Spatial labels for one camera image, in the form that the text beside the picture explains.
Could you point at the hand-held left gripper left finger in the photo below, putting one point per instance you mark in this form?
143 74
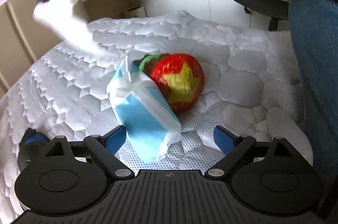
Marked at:
115 141

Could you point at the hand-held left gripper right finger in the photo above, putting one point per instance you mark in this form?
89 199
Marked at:
224 141

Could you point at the small white tissue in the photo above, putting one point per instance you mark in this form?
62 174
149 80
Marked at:
208 138

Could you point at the blue tissue packet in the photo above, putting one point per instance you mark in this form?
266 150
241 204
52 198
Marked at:
142 121

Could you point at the large white tissue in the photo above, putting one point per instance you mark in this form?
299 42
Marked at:
71 15

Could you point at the white cup with face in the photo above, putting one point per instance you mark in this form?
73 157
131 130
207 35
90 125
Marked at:
134 11

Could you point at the beige padded headboard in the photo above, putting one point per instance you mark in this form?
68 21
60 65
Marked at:
15 28

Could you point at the smooth white tissue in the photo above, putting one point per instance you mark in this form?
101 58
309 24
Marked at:
290 134

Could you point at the red knitted toy with star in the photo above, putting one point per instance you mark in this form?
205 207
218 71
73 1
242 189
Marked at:
182 81

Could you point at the blue and black knee pad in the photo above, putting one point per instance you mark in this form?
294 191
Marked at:
31 139

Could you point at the person's leg in jeans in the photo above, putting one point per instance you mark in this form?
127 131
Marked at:
317 55

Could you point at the white quilted mattress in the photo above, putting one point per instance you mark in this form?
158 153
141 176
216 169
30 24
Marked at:
211 36

